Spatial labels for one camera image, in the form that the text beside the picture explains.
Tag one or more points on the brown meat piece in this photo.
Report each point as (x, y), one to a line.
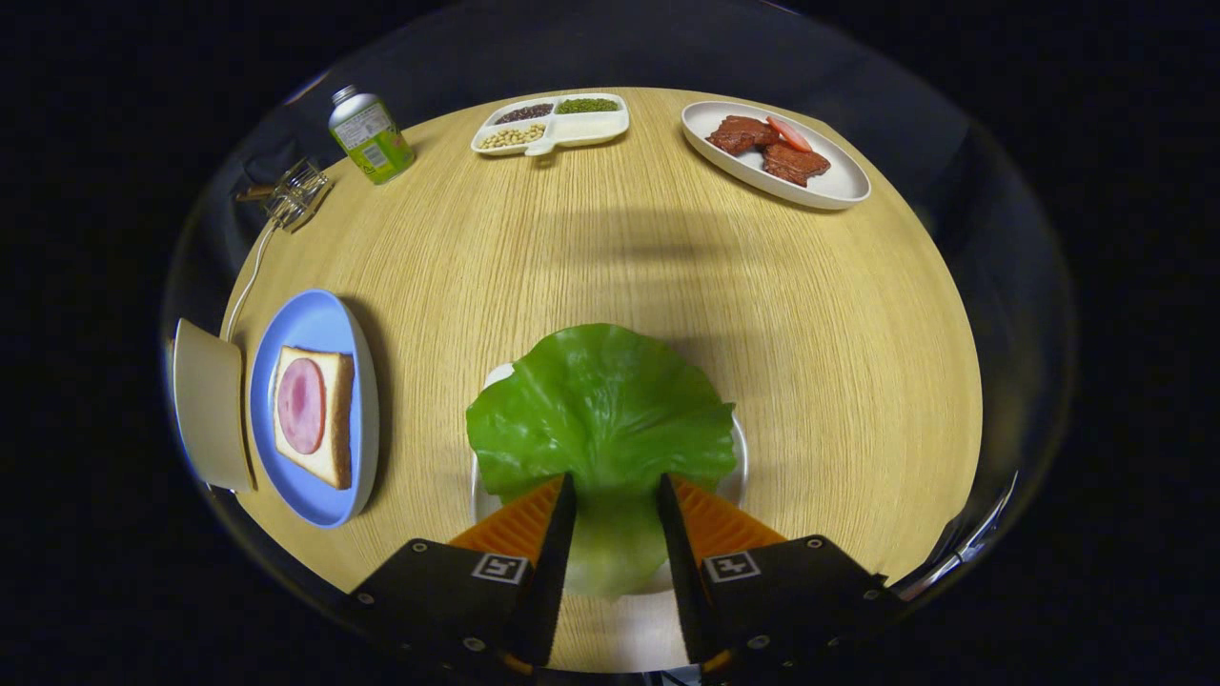
(739, 136)
(796, 164)

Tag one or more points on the dark red beans pile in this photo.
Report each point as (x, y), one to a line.
(524, 113)

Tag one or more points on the white oval plate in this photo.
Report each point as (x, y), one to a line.
(839, 181)

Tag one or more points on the blue plate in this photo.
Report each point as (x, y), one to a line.
(315, 319)

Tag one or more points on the white divided dish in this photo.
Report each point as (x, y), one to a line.
(581, 129)

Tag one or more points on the pink ham slice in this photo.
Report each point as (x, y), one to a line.
(301, 405)

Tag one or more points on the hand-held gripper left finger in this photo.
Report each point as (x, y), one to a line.
(558, 572)

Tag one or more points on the green beans pile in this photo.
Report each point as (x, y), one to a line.
(586, 106)

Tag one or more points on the white toaster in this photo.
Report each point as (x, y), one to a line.
(212, 410)

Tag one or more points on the pink sausage slice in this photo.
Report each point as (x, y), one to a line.
(789, 133)

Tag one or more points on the small white plate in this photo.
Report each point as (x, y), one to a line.
(484, 503)

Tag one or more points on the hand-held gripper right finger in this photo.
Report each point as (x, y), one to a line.
(679, 572)

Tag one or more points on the yellow soybeans pile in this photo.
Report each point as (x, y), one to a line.
(513, 137)

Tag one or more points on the white bread slice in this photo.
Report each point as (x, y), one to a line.
(338, 419)

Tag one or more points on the green lettuce leaf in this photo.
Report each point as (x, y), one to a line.
(600, 410)

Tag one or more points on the green drink bottle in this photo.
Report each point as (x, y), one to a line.
(372, 138)

